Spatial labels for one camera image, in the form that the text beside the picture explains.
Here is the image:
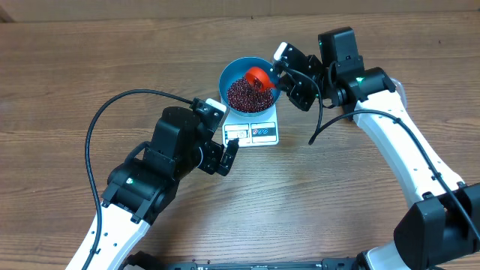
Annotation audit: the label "orange measuring scoop blue handle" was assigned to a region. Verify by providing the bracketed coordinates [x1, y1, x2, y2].
[244, 67, 275, 92]

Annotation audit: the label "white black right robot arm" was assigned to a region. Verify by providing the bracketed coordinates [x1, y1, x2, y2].
[272, 27, 479, 269]

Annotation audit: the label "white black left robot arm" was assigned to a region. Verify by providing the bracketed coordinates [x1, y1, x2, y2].
[67, 99, 239, 269]

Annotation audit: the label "white digital kitchen scale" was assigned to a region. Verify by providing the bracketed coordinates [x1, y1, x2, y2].
[222, 105, 279, 148]

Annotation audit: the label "red adzuki beans in bowl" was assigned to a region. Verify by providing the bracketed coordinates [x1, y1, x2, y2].
[227, 77, 274, 113]

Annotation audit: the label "teal blue bowl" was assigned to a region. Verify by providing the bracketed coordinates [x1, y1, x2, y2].
[219, 56, 281, 109]

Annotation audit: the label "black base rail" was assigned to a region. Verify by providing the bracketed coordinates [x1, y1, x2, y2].
[119, 251, 370, 270]

